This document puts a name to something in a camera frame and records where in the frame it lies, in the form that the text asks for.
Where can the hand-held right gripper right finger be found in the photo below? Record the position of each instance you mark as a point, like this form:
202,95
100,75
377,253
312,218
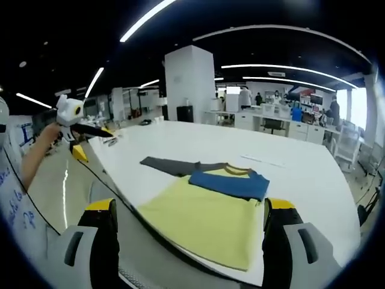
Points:
279,259

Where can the wide white pillar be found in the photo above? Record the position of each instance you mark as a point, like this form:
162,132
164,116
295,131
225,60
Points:
189,84

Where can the straight ceiling light strip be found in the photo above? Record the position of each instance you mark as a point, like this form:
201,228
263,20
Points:
94,82
147,21

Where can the person's left hand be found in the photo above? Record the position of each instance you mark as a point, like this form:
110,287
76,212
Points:
54,132

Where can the white chest-worn device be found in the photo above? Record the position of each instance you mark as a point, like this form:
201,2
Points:
3,111

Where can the white box cabinet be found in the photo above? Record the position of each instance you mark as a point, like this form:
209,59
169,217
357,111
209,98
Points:
233,100

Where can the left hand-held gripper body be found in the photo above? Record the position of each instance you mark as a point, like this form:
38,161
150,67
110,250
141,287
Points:
67,116

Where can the black cabinet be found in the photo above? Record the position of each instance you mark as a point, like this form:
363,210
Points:
185,114

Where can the white mesh office chair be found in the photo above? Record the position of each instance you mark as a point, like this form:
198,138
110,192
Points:
346,144

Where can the black office chair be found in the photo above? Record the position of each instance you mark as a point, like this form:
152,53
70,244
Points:
273,126

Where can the black round object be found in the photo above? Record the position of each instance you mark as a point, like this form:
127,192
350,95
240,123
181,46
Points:
145,122

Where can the blue storage bin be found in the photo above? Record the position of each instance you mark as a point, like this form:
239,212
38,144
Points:
296,114

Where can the yellow blue grey garment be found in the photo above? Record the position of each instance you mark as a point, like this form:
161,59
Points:
204,219

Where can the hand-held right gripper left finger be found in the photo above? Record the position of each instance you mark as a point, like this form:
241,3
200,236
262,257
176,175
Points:
102,259

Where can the white paper cups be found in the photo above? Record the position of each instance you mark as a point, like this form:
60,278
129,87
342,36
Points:
158,119

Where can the person in white shirt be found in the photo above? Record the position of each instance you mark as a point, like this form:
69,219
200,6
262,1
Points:
18,210

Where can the striped wall banner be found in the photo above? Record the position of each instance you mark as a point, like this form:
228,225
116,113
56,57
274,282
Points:
300,90

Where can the white cabinet desk row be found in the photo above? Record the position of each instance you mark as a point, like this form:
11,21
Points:
246,120

